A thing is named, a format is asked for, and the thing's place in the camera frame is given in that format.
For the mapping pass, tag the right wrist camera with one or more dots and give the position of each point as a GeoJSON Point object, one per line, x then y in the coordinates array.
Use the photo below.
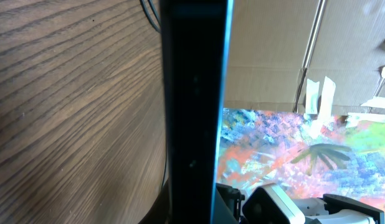
{"type": "Point", "coordinates": [269, 204]}

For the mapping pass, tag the colourful painted backdrop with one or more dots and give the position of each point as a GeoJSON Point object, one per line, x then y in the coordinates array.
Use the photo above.
{"type": "Point", "coordinates": [347, 156]}

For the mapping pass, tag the cardboard back panel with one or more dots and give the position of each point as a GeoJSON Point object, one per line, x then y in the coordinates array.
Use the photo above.
{"type": "Point", "coordinates": [278, 46]}

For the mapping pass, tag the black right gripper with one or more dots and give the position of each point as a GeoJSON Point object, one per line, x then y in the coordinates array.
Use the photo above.
{"type": "Point", "coordinates": [228, 203]}

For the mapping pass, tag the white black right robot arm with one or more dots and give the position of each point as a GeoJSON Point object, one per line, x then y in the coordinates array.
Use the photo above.
{"type": "Point", "coordinates": [334, 209]}

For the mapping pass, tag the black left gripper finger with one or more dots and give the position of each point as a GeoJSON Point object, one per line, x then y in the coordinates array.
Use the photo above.
{"type": "Point", "coordinates": [159, 212]}

